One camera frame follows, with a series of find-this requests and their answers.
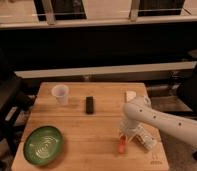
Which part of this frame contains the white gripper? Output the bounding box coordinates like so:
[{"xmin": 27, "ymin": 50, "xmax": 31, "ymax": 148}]
[{"xmin": 119, "ymin": 117, "xmax": 139, "ymax": 151}]

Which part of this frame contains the white rectangular sponge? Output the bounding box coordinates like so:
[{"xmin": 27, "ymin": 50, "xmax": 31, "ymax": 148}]
[{"xmin": 125, "ymin": 91, "xmax": 136, "ymax": 102}]

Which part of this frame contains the green ribbed plate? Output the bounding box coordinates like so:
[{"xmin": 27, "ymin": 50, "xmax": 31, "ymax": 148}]
[{"xmin": 23, "ymin": 126, "xmax": 63, "ymax": 166}]

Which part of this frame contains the black chair at left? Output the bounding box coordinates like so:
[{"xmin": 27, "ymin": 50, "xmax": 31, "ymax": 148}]
[{"xmin": 0, "ymin": 77, "xmax": 34, "ymax": 155}]

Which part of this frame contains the clear plastic cup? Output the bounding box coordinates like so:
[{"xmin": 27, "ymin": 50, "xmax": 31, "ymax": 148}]
[{"xmin": 51, "ymin": 84, "xmax": 69, "ymax": 105}]

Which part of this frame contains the black rectangular block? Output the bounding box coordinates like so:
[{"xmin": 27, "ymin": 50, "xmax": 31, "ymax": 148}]
[{"xmin": 86, "ymin": 96, "xmax": 94, "ymax": 114}]

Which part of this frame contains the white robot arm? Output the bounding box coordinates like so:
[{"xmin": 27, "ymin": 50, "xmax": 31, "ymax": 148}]
[{"xmin": 119, "ymin": 96, "xmax": 197, "ymax": 148}]

